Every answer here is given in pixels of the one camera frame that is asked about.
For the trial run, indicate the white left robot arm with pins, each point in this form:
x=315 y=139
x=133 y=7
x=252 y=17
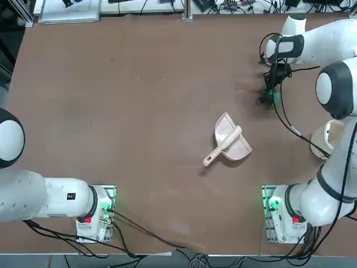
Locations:
x=55 y=195

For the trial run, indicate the aluminium frame profile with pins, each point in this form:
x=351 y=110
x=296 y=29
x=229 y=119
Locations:
x=26 y=16

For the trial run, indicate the beige plastic dustpan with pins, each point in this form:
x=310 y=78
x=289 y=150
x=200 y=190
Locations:
x=240 y=148

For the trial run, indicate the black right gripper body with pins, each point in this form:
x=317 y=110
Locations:
x=280 y=71

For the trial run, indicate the silver framed white board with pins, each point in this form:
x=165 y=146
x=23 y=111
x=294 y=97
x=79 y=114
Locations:
x=69 y=15

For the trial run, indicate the dark power adapter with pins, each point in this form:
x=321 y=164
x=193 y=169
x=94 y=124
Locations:
x=205 y=5

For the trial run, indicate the small black device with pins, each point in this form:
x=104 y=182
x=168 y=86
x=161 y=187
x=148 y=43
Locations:
x=67 y=2

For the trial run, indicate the black red power strip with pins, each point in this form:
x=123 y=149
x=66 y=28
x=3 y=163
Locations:
x=231 y=4

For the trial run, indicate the aluminium post with bracket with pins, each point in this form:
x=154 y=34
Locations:
x=187 y=11

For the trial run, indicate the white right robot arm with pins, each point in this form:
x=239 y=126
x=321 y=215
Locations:
x=329 y=42

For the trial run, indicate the green cloth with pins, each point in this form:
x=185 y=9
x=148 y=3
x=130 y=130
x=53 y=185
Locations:
x=276 y=96

